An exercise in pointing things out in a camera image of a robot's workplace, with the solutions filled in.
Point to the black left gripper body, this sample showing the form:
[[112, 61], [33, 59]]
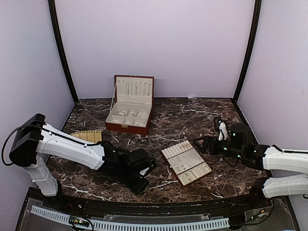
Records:
[[127, 180]]

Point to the woven bamboo tray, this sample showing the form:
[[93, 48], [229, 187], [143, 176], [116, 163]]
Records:
[[88, 135]]

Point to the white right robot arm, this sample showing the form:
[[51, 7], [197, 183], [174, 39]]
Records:
[[263, 157]]

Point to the red wooden jewelry box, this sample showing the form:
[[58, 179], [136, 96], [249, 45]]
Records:
[[132, 104]]

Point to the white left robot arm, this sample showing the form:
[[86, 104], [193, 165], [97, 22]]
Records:
[[35, 137]]

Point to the black left frame post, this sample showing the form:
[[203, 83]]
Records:
[[60, 48]]

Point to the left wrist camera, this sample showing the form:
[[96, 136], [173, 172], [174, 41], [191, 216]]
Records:
[[139, 161]]

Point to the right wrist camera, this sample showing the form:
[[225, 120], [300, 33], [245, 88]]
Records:
[[233, 133]]

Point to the white slotted cable duct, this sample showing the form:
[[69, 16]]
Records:
[[129, 223]]

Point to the black right frame post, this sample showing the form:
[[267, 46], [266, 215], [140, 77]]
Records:
[[249, 50]]

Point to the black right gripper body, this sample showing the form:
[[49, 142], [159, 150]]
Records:
[[215, 149]]

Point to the brown jewelry display tray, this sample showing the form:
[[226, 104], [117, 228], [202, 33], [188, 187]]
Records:
[[186, 163]]

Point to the black frame post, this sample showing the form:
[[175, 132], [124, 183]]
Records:
[[249, 50], [60, 48]]

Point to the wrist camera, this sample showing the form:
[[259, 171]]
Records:
[[233, 133], [139, 161]]

